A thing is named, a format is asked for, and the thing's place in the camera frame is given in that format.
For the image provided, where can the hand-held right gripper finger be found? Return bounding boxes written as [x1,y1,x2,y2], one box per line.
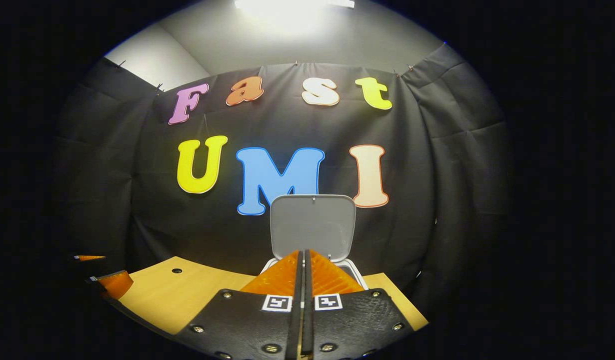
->
[175,250,304,360]
[303,249,416,360]

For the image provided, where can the white desktop garbage bin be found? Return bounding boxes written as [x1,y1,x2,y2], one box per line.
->
[260,194,369,291]

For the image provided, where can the wooden desktop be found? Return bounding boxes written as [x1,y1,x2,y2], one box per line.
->
[116,256,429,336]

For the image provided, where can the black backdrop cloth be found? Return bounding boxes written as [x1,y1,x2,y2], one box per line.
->
[52,42,513,321]

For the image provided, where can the large ceiling light panel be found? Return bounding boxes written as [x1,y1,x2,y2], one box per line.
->
[235,0,356,13]

